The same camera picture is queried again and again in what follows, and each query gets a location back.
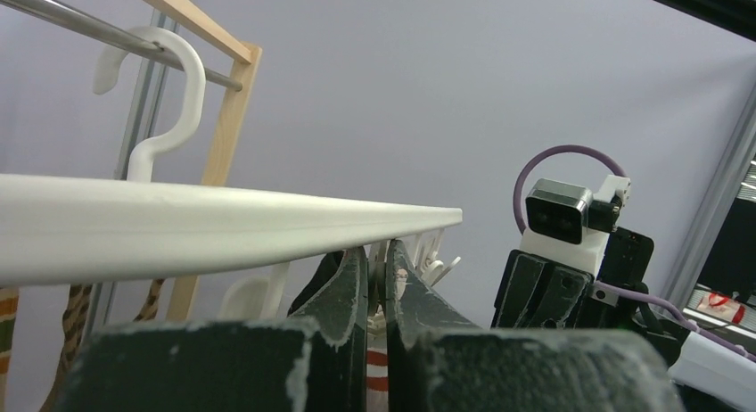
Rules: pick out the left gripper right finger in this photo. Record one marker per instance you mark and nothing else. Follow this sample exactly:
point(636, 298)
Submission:
point(439, 360)

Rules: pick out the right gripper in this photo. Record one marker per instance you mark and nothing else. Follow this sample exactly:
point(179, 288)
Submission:
point(536, 292)

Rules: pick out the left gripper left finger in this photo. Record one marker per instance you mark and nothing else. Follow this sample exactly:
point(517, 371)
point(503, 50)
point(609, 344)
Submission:
point(313, 360)

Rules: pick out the red white striped sock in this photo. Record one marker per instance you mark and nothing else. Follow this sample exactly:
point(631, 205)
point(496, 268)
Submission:
point(377, 379)

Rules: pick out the brown striped sock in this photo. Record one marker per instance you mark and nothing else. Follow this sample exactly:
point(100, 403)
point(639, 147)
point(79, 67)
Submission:
point(150, 307)
point(73, 323)

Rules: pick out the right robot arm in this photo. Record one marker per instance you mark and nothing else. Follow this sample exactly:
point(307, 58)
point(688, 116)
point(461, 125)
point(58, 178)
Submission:
point(709, 376)

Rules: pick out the wooden hanger stand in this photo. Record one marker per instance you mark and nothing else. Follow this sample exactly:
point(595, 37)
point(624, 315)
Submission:
point(230, 119)

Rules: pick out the green striped tan sock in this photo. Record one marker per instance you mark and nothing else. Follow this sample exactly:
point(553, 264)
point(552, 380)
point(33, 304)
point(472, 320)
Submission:
point(9, 306)

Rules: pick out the steel hanging rod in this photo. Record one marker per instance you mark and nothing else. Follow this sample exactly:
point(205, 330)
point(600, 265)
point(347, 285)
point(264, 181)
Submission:
point(82, 23)

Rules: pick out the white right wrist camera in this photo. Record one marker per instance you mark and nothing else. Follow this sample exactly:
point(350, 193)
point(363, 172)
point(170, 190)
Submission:
point(570, 224)

